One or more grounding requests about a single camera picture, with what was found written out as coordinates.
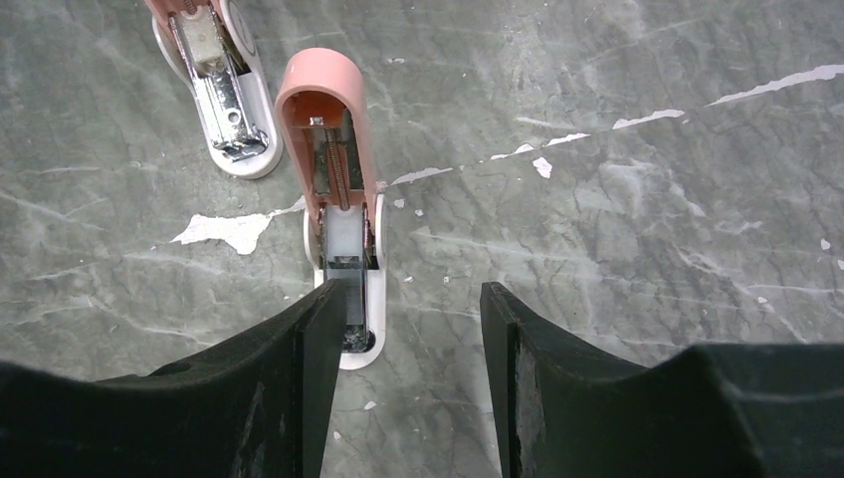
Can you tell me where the small grey staple strip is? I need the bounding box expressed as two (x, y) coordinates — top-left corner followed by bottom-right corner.
(324, 256), (365, 333)

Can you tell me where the pink stapler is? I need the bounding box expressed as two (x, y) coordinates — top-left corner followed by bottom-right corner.
(145, 0), (284, 179)
(275, 48), (388, 370)

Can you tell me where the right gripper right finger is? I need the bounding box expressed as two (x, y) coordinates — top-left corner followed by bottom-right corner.
(480, 282), (843, 477)

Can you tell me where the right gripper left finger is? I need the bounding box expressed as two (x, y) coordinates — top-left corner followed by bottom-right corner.
(1, 280), (346, 477)

